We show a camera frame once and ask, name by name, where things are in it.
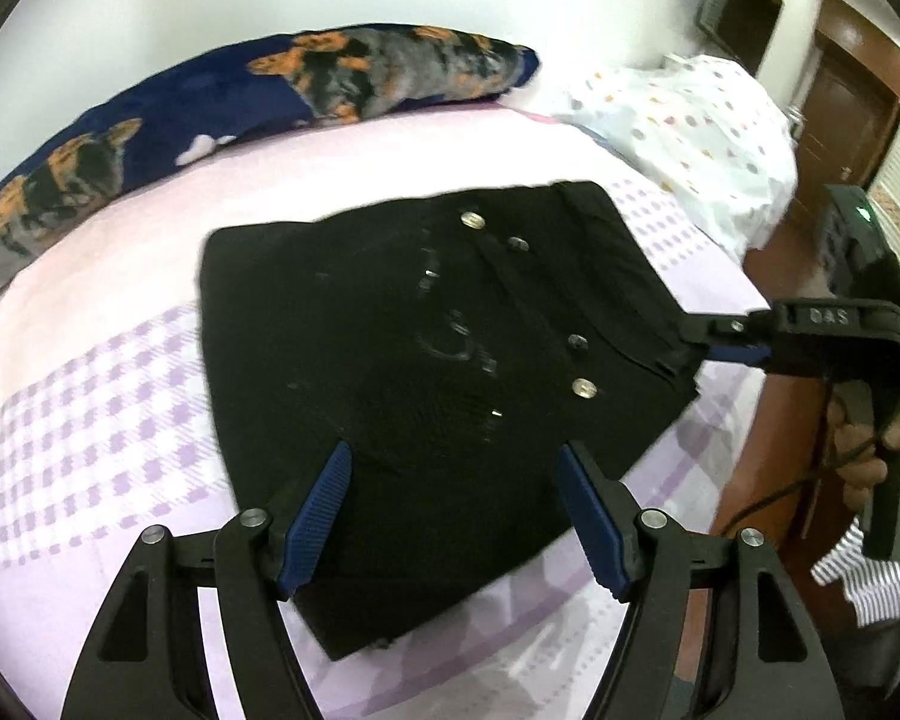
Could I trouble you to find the person's right hand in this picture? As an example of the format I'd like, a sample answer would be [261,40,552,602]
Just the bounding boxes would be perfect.
[827,397,900,512]

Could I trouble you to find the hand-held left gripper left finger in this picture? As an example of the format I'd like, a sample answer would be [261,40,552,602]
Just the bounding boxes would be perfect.
[60,441,353,720]

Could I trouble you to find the black cable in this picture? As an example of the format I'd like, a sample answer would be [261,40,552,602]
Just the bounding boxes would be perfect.
[716,439,875,537]

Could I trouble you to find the pink purple checked bed sheet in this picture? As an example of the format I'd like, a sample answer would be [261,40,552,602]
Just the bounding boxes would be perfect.
[0,101,773,720]

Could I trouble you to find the white polka dot pillow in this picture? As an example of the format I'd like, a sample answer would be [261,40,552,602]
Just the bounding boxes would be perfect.
[551,52,800,263]

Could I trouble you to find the black pants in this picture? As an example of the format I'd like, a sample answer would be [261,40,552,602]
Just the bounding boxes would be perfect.
[197,180,702,662]

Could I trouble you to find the person's dark clothing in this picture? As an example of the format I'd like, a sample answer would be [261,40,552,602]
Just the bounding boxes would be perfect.
[810,611,900,720]

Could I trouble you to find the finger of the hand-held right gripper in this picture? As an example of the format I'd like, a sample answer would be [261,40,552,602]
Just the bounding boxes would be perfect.
[699,341,773,370]
[671,309,777,347]

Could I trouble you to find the wooden framed window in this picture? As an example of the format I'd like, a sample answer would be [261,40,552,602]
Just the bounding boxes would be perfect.
[694,0,785,76]

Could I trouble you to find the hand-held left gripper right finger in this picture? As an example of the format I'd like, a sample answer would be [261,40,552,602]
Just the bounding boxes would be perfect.
[556,442,845,720]

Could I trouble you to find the brown wooden door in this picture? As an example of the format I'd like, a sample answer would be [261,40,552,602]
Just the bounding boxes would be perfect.
[787,52,900,188]

